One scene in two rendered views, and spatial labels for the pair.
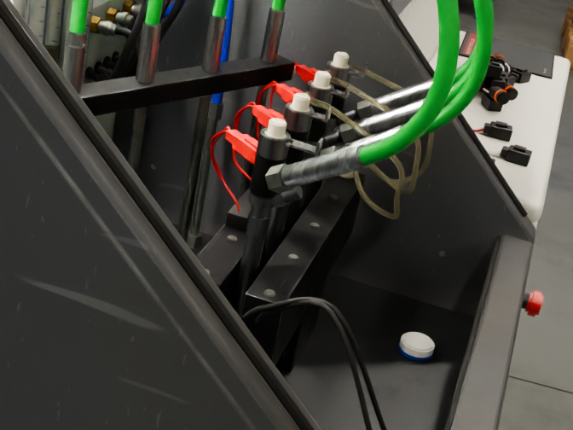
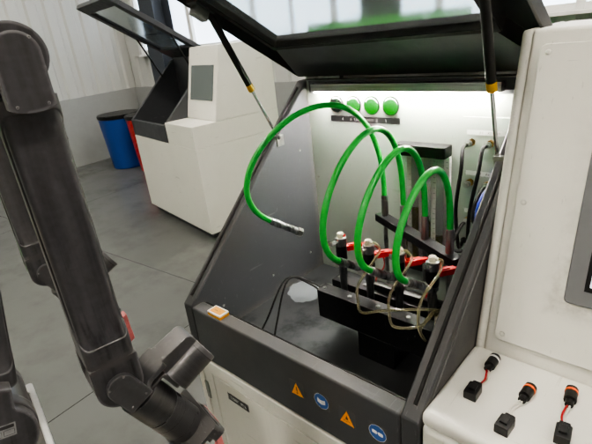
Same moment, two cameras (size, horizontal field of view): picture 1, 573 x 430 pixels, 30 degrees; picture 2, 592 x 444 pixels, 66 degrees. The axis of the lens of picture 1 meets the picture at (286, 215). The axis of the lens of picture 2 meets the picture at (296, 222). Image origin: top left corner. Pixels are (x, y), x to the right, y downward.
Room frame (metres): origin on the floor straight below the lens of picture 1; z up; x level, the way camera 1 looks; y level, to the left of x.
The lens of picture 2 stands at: (1.36, -0.88, 1.59)
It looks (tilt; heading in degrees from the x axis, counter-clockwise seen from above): 23 degrees down; 123
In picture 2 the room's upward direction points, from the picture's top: 7 degrees counter-clockwise
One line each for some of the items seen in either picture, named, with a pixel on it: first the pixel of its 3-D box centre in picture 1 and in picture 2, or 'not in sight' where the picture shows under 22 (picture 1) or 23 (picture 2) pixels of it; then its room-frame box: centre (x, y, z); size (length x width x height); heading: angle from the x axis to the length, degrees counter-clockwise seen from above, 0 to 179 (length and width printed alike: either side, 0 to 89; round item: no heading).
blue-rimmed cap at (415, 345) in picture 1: (416, 345); not in sight; (1.04, -0.18, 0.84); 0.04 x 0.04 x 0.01
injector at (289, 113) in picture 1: (290, 207); (367, 285); (0.96, 0.00, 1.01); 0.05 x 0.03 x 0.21; 79
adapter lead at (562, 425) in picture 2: (467, 122); (566, 413); (1.39, -0.22, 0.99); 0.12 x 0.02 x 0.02; 85
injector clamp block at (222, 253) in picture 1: (273, 277); (386, 326); (1.01, 0.00, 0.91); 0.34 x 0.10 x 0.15; 169
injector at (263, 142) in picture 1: (266, 239); (340, 277); (0.89, 0.01, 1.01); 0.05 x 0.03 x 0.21; 79
